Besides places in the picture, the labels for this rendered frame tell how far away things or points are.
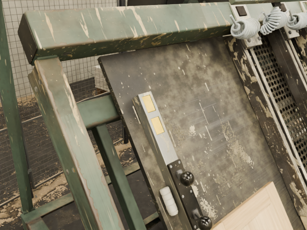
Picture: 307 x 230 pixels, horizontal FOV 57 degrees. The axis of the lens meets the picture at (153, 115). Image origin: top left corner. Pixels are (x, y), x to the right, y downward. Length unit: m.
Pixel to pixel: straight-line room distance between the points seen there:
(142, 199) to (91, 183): 2.28
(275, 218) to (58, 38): 0.95
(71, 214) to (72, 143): 2.23
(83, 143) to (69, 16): 0.32
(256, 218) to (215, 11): 0.76
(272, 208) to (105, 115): 0.71
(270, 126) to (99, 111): 0.69
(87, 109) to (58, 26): 0.24
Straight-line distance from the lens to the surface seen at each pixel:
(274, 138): 1.23
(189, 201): 0.85
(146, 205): 2.91
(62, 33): 0.74
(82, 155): 0.71
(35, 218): 1.78
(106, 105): 0.86
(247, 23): 1.03
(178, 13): 0.99
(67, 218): 2.88
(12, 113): 1.33
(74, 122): 0.72
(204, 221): 0.75
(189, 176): 0.72
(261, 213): 1.13
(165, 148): 0.83
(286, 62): 1.51
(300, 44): 1.76
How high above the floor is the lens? 1.97
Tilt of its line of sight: 25 degrees down
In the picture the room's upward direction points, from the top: 1 degrees clockwise
